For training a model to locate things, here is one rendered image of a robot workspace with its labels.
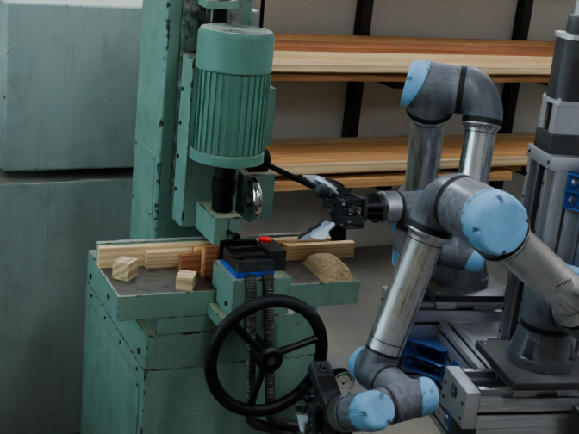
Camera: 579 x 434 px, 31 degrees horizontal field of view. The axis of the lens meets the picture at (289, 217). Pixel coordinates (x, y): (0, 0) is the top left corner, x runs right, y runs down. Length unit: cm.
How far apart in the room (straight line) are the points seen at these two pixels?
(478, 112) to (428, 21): 299
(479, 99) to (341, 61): 223
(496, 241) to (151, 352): 86
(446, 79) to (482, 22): 318
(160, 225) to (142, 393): 46
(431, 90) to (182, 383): 90
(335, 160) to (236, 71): 252
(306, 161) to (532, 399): 254
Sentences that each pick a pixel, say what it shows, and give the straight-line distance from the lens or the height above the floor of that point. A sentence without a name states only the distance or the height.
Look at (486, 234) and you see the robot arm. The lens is 194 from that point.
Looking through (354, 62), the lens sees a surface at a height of 108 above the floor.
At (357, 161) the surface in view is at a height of 61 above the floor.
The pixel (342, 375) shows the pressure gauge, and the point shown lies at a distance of 254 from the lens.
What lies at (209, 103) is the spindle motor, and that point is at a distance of 236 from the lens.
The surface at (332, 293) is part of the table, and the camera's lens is 250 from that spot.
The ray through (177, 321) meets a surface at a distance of 237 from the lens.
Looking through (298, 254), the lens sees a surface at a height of 92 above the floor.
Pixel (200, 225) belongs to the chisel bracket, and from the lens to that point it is 254.
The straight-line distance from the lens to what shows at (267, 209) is 271.
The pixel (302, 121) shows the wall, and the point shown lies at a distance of 519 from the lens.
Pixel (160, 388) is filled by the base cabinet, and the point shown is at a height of 66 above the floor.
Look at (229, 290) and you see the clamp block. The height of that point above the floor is 93.
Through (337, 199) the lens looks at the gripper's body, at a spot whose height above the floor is 112.
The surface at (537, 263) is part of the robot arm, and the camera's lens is 208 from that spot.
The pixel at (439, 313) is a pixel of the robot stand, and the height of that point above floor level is 75.
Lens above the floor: 178
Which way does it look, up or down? 17 degrees down
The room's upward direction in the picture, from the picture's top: 6 degrees clockwise
